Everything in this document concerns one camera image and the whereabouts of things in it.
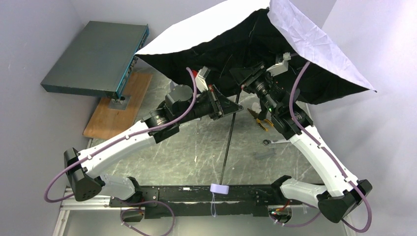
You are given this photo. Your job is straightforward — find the lilac umbrella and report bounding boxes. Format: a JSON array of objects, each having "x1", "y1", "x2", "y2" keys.
[{"x1": 135, "y1": 0, "x2": 378, "y2": 218}]

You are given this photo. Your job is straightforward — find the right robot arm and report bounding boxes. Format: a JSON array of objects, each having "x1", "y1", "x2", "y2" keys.
[{"x1": 230, "y1": 62, "x2": 373, "y2": 232}]

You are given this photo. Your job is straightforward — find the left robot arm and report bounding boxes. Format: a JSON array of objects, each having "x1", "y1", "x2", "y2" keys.
[{"x1": 64, "y1": 85, "x2": 243, "y2": 203}]

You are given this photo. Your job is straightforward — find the silver ratchet wrench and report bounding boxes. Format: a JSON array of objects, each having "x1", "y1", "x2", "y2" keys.
[{"x1": 262, "y1": 139, "x2": 288, "y2": 146}]

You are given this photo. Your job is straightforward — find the grey metal stand plate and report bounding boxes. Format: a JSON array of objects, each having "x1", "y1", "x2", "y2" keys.
[{"x1": 108, "y1": 95, "x2": 131, "y2": 110}]

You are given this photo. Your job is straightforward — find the wooden board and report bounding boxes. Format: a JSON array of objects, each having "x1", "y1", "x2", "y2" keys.
[{"x1": 83, "y1": 72, "x2": 152, "y2": 140}]

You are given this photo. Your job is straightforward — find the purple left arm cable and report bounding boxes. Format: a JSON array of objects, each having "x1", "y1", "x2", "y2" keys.
[{"x1": 43, "y1": 67, "x2": 199, "y2": 236}]

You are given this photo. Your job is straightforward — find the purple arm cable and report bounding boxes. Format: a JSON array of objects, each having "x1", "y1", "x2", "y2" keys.
[
  {"x1": 269, "y1": 60, "x2": 373, "y2": 234},
  {"x1": 43, "y1": 67, "x2": 199, "y2": 236}
]

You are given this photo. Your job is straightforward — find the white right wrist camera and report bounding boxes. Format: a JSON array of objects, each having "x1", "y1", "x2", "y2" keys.
[{"x1": 267, "y1": 52, "x2": 292, "y2": 77}]

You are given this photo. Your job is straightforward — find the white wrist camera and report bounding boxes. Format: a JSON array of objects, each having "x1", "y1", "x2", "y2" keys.
[
  {"x1": 195, "y1": 66, "x2": 210, "y2": 92},
  {"x1": 267, "y1": 52, "x2": 292, "y2": 77}
]

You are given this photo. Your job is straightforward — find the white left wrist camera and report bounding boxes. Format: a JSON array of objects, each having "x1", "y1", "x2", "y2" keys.
[{"x1": 195, "y1": 66, "x2": 210, "y2": 92}]

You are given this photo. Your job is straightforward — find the yellow handled pliers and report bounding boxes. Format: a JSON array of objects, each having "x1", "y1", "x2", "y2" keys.
[{"x1": 247, "y1": 108, "x2": 275, "y2": 132}]

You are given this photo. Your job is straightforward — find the grey plastic bracket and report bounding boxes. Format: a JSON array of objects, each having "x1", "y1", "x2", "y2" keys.
[{"x1": 254, "y1": 148, "x2": 275, "y2": 160}]

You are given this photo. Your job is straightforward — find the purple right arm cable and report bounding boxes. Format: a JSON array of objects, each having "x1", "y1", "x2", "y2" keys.
[{"x1": 269, "y1": 60, "x2": 373, "y2": 234}]

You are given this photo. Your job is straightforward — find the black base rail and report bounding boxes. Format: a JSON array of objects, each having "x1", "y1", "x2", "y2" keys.
[{"x1": 109, "y1": 184, "x2": 303, "y2": 219}]

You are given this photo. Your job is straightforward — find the dark network switch box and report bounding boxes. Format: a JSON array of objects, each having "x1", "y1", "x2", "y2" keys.
[{"x1": 40, "y1": 21, "x2": 149, "y2": 100}]

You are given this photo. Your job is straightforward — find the aluminium frame rail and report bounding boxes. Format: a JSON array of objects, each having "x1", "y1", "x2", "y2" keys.
[{"x1": 52, "y1": 195, "x2": 111, "y2": 236}]

